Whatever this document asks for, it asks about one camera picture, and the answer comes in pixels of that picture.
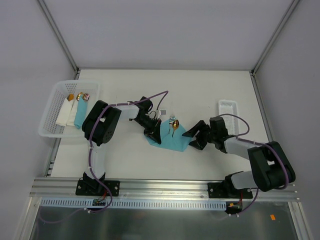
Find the orange sticker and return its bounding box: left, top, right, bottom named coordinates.
left=270, top=214, right=276, bottom=221

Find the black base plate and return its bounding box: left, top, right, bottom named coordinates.
left=207, top=181, right=253, bottom=199
left=75, top=179, right=120, bottom=197

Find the blue paper napkin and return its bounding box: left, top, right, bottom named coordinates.
left=145, top=120, right=192, bottom=152

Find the gold spoon in basket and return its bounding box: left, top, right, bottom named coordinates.
left=76, top=92, right=83, bottom=101

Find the left white rolled napkin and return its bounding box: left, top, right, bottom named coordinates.
left=55, top=98, right=73, bottom=127

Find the middle white rolled napkin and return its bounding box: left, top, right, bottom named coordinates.
left=66, top=99, right=78, bottom=126

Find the white slotted cable duct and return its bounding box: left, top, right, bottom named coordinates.
left=40, top=197, right=227, bottom=211

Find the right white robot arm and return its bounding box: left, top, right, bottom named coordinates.
left=183, top=115, right=296, bottom=199

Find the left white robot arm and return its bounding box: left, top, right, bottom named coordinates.
left=75, top=96, right=162, bottom=196

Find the rolled blue napkin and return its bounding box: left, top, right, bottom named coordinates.
left=73, top=98, right=88, bottom=129

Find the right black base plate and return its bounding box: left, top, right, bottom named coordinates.
left=207, top=181, right=253, bottom=199

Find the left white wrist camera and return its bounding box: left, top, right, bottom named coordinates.
left=157, top=109, right=167, bottom=120

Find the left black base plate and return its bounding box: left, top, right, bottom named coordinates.
left=75, top=179, right=120, bottom=197

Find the right aluminium frame post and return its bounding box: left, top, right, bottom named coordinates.
left=251, top=0, right=301, bottom=76

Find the gold spoon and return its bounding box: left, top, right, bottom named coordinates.
left=76, top=92, right=83, bottom=101
left=171, top=119, right=180, bottom=138

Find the aluminium mounting rail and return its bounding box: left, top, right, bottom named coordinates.
left=29, top=176, right=301, bottom=202

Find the right white plastic tray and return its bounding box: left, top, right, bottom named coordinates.
left=218, top=99, right=239, bottom=135

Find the white rolled napkin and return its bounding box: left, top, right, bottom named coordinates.
left=55, top=98, right=73, bottom=127
left=66, top=99, right=78, bottom=126

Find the silver fork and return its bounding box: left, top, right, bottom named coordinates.
left=168, top=114, right=176, bottom=133

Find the aluminium frame post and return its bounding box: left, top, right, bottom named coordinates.
left=251, top=0, right=301, bottom=76
left=36, top=0, right=79, bottom=73

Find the orange utensil tip in basket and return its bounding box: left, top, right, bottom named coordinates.
left=67, top=93, right=74, bottom=102

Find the left aluminium frame post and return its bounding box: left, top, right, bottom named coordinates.
left=36, top=0, right=79, bottom=73

